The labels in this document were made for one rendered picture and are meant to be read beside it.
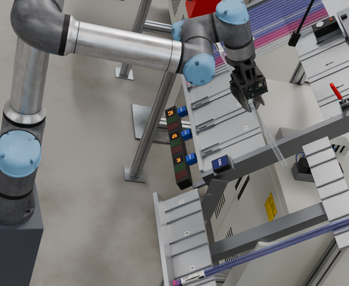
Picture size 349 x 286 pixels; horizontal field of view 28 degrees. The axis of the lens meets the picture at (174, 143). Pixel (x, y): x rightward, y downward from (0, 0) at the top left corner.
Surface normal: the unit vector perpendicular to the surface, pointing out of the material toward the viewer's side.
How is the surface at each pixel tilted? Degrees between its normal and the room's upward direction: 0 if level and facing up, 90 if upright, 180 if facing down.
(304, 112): 0
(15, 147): 8
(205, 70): 90
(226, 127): 43
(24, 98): 90
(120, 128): 0
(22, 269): 90
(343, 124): 90
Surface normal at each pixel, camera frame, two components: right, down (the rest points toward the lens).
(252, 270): 0.11, 0.68
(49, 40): -0.13, 0.48
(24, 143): 0.29, -0.63
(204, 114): -0.44, -0.62
